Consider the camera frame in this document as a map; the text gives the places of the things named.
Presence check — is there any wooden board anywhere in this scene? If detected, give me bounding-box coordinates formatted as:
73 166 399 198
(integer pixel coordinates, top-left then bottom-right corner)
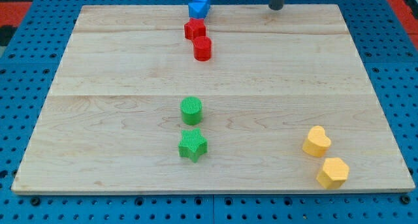
12 5 415 195

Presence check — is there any blue triangle block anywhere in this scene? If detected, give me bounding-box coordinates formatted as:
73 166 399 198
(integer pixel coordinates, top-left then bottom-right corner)
188 2 210 19

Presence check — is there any green cylinder block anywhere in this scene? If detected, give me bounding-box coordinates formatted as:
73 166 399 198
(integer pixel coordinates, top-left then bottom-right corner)
180 97 202 125

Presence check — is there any green star block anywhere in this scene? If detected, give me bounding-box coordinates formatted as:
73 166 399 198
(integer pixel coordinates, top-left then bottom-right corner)
178 128 208 163

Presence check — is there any red cylinder block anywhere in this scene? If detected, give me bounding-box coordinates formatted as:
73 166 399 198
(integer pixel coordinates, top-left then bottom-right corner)
193 36 212 61

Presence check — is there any red star block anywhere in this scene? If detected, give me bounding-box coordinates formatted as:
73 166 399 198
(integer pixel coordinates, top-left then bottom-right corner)
184 18 206 40

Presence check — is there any yellow heart block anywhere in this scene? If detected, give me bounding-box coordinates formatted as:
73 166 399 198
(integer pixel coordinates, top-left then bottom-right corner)
302 125 332 157

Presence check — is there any yellow hexagon block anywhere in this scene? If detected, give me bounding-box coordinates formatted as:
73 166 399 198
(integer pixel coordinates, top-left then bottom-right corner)
316 157 350 189

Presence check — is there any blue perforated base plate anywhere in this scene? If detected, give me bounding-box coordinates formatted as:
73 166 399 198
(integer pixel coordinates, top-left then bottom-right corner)
1 0 417 223

